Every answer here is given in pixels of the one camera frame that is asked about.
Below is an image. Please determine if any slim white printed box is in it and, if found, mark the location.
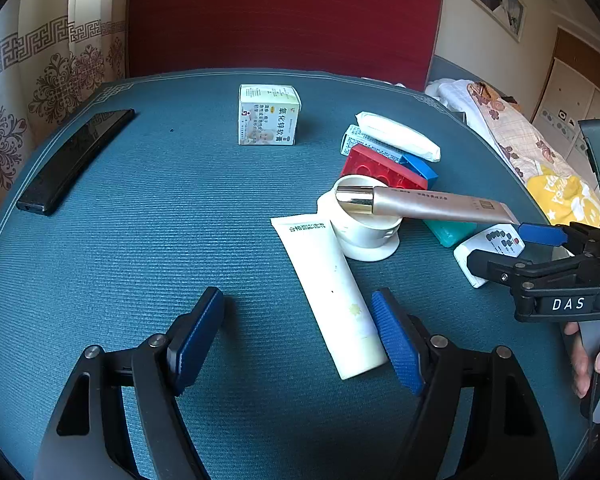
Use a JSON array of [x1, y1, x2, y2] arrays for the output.
[[341, 124, 406, 159]]

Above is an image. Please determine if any framed wall picture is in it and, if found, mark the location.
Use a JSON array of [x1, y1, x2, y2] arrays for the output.
[[468, 0, 527, 43]]

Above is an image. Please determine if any blue building block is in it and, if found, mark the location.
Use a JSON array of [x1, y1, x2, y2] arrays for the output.
[[400, 152, 439, 186]]

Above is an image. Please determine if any teal floss box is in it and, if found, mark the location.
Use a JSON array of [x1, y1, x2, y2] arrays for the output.
[[422, 217, 481, 248]]

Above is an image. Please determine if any rose gold cosmetic tube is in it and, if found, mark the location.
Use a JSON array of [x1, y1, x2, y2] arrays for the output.
[[335, 185, 521, 226]]

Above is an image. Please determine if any white remote control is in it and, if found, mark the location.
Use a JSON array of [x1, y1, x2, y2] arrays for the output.
[[453, 224, 526, 289]]

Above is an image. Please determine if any grey bed headboard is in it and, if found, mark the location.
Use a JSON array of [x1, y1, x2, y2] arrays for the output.
[[426, 54, 526, 121]]

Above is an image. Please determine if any white cup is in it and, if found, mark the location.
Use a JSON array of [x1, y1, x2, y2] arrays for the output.
[[316, 175, 405, 263]]

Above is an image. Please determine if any teal desktop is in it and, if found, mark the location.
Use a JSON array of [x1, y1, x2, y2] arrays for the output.
[[0, 69, 597, 480]]

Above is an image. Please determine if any floral quilt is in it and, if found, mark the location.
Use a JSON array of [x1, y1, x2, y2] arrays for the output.
[[467, 81, 600, 196]]

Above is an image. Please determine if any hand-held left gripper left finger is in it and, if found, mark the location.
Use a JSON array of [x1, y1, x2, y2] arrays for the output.
[[32, 286, 227, 480]]

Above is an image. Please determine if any white cube medicine box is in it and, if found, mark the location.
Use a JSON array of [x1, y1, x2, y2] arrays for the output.
[[238, 84, 302, 147]]

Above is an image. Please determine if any red upright mattress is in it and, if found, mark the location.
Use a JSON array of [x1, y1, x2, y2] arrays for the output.
[[126, 0, 446, 92]]

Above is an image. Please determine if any person's right hand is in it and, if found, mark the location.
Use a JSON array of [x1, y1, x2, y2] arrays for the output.
[[562, 322, 600, 400]]

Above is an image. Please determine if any white tissue pack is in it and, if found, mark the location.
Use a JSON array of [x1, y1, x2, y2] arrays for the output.
[[355, 111, 441, 163]]

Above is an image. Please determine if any white wardrobe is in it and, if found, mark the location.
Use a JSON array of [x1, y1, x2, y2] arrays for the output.
[[530, 27, 600, 191]]

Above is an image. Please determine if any white cream tube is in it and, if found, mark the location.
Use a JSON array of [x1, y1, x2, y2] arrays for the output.
[[270, 214, 389, 380]]

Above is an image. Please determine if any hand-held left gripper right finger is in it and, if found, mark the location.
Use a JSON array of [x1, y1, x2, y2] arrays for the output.
[[370, 287, 563, 480]]

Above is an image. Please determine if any yellow blanket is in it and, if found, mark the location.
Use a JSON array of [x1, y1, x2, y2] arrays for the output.
[[525, 164, 600, 226]]

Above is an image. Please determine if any white bedding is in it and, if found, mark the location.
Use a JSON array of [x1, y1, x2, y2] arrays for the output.
[[425, 78, 501, 146]]

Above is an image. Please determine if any black phone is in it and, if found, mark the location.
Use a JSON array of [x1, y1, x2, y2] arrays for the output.
[[16, 108, 136, 217]]

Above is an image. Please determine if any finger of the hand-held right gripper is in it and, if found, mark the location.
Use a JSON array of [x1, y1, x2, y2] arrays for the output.
[[466, 248, 589, 294], [517, 221, 600, 257]]

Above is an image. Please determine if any patterned beige curtain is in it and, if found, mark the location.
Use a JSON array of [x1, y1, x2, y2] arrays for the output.
[[0, 0, 131, 241]]

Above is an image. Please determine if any red building block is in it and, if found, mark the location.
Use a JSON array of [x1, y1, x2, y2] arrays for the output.
[[340, 144, 429, 191]]

